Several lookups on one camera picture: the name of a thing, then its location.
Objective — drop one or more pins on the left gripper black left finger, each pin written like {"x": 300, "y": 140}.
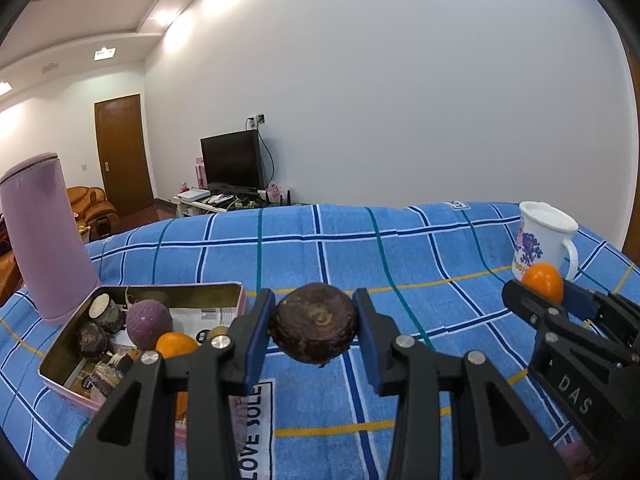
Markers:
{"x": 133, "y": 435}

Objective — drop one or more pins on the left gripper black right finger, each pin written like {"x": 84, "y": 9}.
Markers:
{"x": 493, "y": 434}

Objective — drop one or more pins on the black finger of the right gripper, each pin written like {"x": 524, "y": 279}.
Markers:
{"x": 541, "y": 314}
{"x": 579, "y": 302}

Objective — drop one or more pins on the small orange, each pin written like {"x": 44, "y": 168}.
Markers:
{"x": 546, "y": 281}

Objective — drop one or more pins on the large orange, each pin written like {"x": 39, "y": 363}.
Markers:
{"x": 172, "y": 344}

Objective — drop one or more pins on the dark water chestnut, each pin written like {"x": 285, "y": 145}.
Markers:
{"x": 93, "y": 343}
{"x": 314, "y": 323}

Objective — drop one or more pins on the purple round fruit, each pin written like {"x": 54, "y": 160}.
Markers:
{"x": 146, "y": 321}

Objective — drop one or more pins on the cut grey water chestnut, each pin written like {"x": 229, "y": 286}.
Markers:
{"x": 109, "y": 315}

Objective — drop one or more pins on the yellow-green round fruit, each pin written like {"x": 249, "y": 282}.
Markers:
{"x": 217, "y": 331}

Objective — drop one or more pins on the white enamel mug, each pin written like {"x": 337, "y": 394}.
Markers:
{"x": 545, "y": 234}

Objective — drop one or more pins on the pink metal tin tray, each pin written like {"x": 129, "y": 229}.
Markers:
{"x": 208, "y": 296}

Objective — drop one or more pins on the blue plaid tablecloth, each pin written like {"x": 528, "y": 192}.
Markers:
{"x": 437, "y": 270}

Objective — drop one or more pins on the paper sheet in tray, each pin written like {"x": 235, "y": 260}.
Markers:
{"x": 97, "y": 380}

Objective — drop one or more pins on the purple electric kettle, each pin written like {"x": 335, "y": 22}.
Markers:
{"x": 43, "y": 233}

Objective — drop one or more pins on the brown leather sofa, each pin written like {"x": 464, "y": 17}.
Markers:
{"x": 95, "y": 216}

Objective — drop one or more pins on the white tv stand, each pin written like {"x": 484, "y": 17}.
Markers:
{"x": 195, "y": 202}

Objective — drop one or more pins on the brown wooden door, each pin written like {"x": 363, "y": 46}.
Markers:
{"x": 119, "y": 138}

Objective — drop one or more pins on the black television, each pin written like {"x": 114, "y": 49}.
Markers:
{"x": 234, "y": 159}

